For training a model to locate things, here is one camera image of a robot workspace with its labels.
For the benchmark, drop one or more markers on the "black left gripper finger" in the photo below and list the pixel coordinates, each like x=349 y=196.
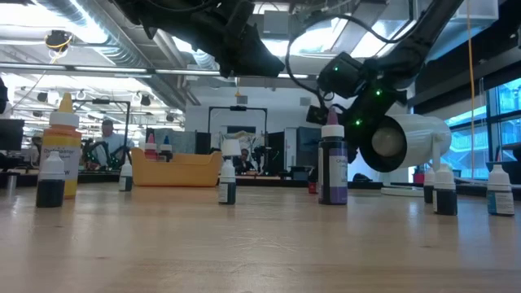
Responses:
x=252 y=61

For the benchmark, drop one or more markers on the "small white-capped dropper bottle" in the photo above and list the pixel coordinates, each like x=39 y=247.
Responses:
x=125 y=183
x=227 y=193
x=50 y=193
x=445 y=201
x=428 y=195

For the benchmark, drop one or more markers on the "red bin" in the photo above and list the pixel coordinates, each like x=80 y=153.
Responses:
x=419 y=179

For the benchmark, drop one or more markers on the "large pink food coloring bottle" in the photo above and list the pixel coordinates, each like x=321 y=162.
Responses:
x=151 y=152

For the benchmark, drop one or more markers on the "yellow plastic basket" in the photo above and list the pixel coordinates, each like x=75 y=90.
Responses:
x=179 y=171

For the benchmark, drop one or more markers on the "small blue-label dropper bottle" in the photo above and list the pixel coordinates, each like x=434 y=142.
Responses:
x=500 y=201

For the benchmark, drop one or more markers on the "black ceiling dome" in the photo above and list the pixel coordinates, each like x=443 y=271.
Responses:
x=58 y=40

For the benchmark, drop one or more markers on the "large blue food coloring bottle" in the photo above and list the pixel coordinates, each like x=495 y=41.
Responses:
x=165 y=154

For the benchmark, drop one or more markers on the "dark cabinet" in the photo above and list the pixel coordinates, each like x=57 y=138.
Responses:
x=307 y=146

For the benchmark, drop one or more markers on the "white shaded table lamp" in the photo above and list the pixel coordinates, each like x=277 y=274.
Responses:
x=230 y=147

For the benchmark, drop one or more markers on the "person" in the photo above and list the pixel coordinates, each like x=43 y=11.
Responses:
x=112 y=142
x=243 y=163

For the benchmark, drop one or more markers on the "black aluminium table frame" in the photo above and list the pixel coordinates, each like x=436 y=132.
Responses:
x=268 y=182

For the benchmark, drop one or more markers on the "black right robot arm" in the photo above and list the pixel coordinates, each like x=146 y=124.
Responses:
x=423 y=36

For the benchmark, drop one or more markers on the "small red-label dropper bottle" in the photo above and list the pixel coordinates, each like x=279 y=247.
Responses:
x=312 y=188

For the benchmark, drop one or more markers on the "grey ceiling box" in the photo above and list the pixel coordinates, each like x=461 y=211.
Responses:
x=277 y=22

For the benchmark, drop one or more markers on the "silver post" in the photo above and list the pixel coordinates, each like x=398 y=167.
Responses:
x=11 y=185

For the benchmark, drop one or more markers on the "long ceiling light strip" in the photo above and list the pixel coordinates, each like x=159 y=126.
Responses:
x=110 y=69

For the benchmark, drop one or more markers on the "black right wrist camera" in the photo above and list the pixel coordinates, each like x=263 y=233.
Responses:
x=317 y=115

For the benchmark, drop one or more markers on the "large yellow food coloring bottle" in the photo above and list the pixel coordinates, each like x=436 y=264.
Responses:
x=61 y=138

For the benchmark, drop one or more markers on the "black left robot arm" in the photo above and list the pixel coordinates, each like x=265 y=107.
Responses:
x=130 y=8

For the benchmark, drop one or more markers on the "black monitor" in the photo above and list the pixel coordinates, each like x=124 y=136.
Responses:
x=11 y=134

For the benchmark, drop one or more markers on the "black gantry frame with camera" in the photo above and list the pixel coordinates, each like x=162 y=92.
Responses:
x=238 y=108

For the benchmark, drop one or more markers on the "large purple food coloring bottle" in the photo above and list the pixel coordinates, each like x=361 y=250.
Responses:
x=333 y=171

